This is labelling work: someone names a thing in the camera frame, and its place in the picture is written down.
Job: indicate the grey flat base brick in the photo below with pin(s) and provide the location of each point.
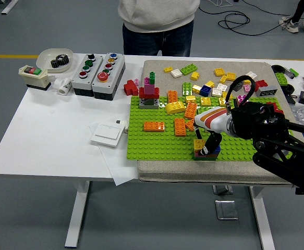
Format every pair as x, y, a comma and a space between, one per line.
141, 106

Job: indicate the black metal gear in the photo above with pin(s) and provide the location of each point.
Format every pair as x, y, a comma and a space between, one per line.
63, 59
55, 63

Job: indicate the white paper sheet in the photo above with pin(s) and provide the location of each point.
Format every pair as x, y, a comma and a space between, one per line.
120, 172

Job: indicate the white square brick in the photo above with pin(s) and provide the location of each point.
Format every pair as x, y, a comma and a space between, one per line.
251, 74
176, 73
221, 86
217, 92

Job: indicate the white wall switch plate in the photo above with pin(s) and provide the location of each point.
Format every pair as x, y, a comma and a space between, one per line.
106, 135

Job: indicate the white desk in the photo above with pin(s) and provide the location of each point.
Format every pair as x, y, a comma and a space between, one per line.
50, 130

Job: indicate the magenta square brick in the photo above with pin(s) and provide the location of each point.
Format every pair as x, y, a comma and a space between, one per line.
197, 154
241, 98

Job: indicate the small green block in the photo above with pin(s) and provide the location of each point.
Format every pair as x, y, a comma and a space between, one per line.
293, 70

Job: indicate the yellow square brick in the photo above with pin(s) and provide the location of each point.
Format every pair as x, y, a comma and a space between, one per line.
190, 99
226, 95
209, 84
247, 82
196, 89
222, 101
219, 71
206, 101
230, 76

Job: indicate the red brick cluster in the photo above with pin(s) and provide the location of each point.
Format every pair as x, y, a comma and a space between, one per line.
129, 88

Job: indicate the dark grey roof brick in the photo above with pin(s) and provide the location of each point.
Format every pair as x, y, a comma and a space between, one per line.
239, 85

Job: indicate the red arch brick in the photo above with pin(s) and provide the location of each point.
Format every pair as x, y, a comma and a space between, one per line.
261, 84

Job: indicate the small pink brick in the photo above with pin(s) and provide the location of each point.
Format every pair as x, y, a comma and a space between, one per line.
136, 82
246, 88

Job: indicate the lime green studded baseplate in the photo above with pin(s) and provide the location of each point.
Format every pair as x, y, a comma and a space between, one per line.
154, 145

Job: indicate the yellow tall brick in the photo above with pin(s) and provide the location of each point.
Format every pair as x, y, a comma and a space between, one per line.
194, 75

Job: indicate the small yellow flat brick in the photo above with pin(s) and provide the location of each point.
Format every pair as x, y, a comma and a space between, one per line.
168, 69

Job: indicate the grey metal bracket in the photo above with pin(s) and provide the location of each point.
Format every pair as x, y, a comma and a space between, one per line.
223, 189

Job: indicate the green narrow brick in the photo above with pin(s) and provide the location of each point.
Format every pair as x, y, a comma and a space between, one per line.
152, 76

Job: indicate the grey brick with holes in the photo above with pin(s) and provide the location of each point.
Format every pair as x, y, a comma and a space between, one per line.
266, 91

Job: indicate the red wide brick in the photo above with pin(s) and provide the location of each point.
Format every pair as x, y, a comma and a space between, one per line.
142, 93

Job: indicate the grey-brown foam mat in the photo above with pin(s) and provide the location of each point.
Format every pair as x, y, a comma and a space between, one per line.
167, 170

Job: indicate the white plastic bowl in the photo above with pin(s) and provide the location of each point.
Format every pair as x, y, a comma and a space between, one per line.
46, 56

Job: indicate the brown square brick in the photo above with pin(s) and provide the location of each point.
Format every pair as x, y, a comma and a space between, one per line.
212, 156

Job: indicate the silver black clamp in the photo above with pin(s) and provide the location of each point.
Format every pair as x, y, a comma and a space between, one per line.
288, 73

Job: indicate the grey four-button control box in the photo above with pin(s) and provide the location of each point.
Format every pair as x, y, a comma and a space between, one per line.
78, 83

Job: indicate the pink tall brick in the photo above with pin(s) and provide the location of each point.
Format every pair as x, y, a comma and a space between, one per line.
149, 89

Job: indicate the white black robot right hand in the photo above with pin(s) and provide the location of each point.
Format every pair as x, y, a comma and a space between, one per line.
214, 118

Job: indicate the lime green long brick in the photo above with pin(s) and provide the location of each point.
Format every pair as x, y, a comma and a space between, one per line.
187, 89
204, 110

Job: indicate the blue square brick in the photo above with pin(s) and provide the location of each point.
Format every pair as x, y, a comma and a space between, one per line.
205, 91
217, 150

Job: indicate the white pipe fitting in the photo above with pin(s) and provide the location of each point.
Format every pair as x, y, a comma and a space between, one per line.
64, 87

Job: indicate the black flat bracket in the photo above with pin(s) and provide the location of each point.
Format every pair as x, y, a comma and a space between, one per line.
290, 99

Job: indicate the yellow orange brick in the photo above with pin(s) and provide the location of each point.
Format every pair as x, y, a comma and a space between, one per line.
199, 144

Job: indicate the dark olive wedge brick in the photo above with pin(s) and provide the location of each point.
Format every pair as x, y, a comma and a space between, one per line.
149, 102

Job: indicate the white desk foot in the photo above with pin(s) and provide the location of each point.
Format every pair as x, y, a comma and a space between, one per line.
9, 6

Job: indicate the cream red-green switch box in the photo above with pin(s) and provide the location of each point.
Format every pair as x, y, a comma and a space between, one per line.
34, 78

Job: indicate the yellow curved brick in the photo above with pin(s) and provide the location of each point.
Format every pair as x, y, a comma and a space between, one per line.
175, 108

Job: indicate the dark green square brick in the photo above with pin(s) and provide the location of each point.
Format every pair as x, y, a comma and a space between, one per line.
200, 159

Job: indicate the orange long brick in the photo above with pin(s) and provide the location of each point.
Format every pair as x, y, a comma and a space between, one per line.
154, 126
180, 127
190, 125
191, 111

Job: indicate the red square brick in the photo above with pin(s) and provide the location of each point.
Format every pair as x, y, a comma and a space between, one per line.
279, 110
271, 104

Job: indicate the metal floor plate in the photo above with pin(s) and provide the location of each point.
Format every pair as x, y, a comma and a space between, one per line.
226, 209

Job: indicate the grey emergency-stop control box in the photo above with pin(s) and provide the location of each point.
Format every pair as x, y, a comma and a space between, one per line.
110, 84

